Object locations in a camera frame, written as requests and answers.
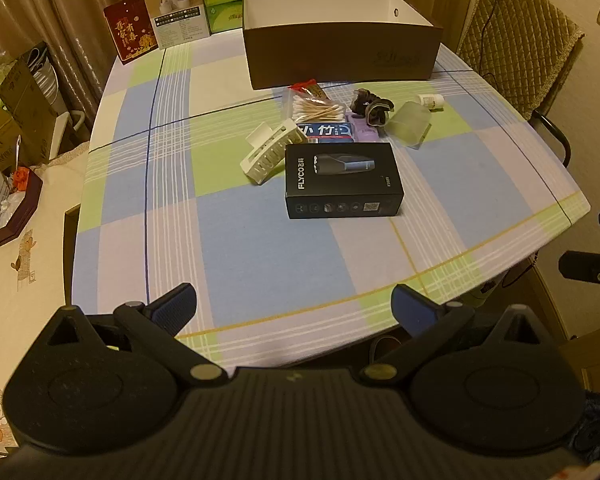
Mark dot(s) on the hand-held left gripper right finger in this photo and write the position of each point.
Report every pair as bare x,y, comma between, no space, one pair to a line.
412,305

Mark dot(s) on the white pill bottle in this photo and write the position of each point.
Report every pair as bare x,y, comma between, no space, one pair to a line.
430,101

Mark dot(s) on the purple packet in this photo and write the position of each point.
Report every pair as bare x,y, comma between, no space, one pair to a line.
365,133

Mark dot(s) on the white product box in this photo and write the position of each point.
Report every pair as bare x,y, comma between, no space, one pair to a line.
177,10

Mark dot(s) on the plaid cloth covered desktop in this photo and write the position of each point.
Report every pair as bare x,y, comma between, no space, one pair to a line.
230,240

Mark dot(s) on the red snack packet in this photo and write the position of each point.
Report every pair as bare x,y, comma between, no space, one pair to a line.
314,91

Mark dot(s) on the black shaver box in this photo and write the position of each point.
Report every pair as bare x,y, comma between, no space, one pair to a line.
340,180

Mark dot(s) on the dark red tray box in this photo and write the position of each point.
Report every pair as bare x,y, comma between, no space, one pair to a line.
15,222

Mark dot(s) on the brown velvet scrunchie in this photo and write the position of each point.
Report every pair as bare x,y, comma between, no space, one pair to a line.
375,110

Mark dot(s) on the white hair claw clip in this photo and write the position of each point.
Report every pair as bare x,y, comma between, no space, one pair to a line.
270,152

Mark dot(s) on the white plastic stool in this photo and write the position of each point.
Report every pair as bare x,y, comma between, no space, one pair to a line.
65,130

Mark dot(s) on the stack of white plates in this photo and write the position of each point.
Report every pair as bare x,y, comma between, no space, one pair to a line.
45,80

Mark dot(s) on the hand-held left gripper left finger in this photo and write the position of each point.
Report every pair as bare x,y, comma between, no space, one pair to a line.
172,305

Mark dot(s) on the printed cardboard box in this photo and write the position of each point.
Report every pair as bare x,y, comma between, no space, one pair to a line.
25,95

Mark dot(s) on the dark red gift box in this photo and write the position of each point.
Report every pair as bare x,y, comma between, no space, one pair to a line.
130,30

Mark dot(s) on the frosted plastic cup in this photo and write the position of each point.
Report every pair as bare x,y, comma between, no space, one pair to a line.
407,122

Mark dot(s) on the large brown cardboard box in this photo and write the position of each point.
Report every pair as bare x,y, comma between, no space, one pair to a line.
330,55

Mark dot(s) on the blue tissue packet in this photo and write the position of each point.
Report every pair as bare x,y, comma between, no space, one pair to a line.
325,131

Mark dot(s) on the bag of cotton swabs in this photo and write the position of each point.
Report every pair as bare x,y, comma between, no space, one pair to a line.
315,108

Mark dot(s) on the chair with quilted cover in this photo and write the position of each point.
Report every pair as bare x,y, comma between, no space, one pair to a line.
520,35

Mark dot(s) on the cream printed blanket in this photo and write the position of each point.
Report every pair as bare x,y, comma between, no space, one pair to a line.
25,280

